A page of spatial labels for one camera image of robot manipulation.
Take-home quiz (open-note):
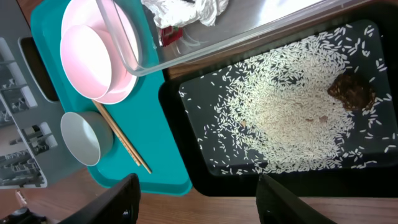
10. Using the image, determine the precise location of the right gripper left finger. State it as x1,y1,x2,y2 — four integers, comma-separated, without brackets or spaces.
60,174,141,224

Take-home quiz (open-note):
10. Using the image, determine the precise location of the grey bowl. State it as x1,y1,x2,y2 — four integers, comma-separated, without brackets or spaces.
60,111,114,166

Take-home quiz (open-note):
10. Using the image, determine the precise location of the large white plate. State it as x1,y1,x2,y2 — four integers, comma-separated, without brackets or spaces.
60,0,137,105

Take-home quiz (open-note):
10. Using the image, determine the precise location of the clear plastic bin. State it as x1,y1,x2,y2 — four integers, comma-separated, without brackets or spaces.
97,0,362,77

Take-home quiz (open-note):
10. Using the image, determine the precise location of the black tray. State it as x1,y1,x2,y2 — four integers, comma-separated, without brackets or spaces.
159,0,397,198

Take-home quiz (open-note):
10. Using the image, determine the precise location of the brown food scrap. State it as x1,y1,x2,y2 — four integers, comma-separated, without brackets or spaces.
327,73,376,111

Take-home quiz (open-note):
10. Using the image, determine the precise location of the red snack wrapper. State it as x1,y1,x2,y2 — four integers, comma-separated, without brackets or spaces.
159,26,183,47

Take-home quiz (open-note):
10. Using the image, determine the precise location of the grey dish rack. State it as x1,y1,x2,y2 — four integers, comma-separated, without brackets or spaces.
1,1,82,189

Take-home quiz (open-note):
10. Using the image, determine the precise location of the teal plastic tray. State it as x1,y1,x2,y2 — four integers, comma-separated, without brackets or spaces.
30,0,192,195

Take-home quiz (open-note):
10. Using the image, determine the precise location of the wooden chopstick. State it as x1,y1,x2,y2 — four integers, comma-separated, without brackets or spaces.
96,100,153,175
92,101,142,167

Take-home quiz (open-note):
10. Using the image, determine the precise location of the white tissue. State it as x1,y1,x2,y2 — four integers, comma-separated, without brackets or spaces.
141,0,229,29

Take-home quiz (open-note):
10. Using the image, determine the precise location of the white rice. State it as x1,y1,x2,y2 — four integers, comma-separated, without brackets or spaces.
178,21,397,175

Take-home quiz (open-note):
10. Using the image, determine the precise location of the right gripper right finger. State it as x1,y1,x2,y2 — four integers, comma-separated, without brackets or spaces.
256,174,335,224

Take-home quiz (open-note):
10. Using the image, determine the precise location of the small white bowl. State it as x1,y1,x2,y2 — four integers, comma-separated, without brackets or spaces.
60,25,131,100

